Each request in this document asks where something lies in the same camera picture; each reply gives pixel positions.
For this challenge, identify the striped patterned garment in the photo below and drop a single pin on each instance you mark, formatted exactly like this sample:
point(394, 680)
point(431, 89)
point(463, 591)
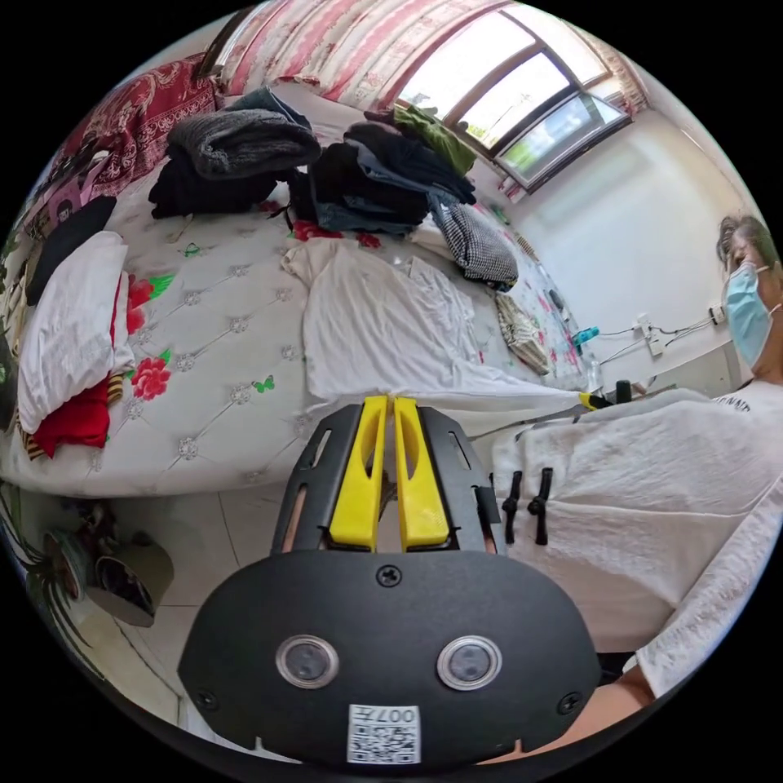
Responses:
point(521, 333)

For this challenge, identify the pile of white and red clothes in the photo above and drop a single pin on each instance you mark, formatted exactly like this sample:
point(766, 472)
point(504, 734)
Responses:
point(73, 324)

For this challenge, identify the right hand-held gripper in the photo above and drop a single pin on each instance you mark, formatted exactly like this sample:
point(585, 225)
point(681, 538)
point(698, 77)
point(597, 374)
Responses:
point(621, 391)

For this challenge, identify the person's left forearm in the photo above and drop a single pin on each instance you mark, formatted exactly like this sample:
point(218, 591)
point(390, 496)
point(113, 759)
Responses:
point(621, 694)

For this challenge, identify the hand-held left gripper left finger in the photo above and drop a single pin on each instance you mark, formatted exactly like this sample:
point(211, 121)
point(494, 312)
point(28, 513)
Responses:
point(358, 477)

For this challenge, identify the white short sleeve shirt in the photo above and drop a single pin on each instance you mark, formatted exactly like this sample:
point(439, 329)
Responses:
point(385, 318)

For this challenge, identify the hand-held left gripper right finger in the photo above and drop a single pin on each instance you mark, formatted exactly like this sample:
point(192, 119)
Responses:
point(419, 489)

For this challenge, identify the pink flowered curtain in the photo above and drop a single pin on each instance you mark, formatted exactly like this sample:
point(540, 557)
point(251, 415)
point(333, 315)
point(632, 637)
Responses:
point(342, 43)

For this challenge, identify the window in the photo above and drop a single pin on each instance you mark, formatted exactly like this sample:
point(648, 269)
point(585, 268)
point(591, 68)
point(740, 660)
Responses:
point(520, 92)

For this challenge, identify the white power strip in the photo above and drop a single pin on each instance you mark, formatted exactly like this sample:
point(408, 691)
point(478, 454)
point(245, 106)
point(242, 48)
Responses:
point(648, 335)

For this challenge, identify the red patterned blanket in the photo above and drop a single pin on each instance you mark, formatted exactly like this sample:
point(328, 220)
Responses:
point(153, 116)

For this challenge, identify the pile of dark clothes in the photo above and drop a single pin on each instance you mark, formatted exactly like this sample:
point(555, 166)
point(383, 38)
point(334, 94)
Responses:
point(379, 177)

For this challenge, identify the bed with white flowered quilt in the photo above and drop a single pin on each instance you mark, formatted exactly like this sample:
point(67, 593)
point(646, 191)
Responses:
point(226, 342)

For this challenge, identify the pile of grey and black clothes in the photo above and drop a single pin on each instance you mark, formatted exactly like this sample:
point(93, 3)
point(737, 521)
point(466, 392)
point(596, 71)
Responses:
point(232, 153)

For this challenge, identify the person's body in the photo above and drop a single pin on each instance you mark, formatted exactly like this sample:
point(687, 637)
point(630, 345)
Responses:
point(624, 501)

